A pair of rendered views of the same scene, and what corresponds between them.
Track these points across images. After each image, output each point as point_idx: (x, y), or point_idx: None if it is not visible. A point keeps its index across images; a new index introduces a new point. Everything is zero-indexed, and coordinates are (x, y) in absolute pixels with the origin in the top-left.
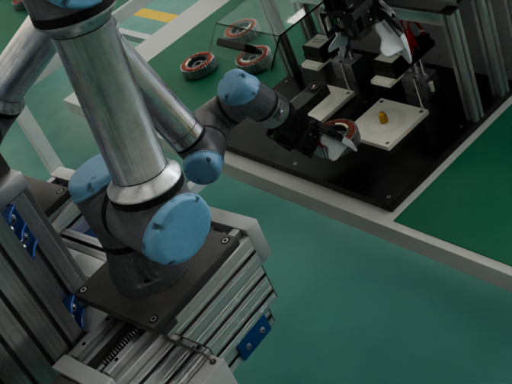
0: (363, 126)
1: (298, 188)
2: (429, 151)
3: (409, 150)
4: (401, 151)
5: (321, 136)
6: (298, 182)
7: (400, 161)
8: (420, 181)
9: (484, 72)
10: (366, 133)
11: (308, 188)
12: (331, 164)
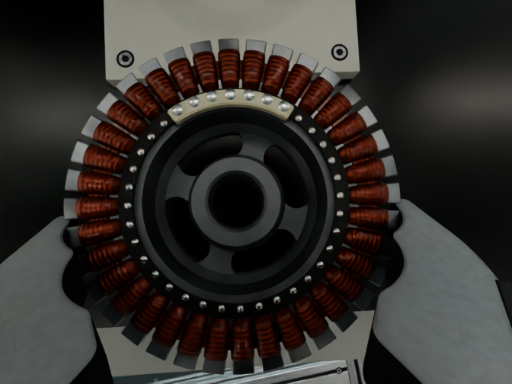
0: (162, 8)
1: (142, 360)
2: (485, 22)
3: (419, 46)
4: (394, 62)
5: None
6: (116, 337)
7: (430, 104)
8: None
9: None
10: (212, 41)
11: (178, 342)
12: (196, 232)
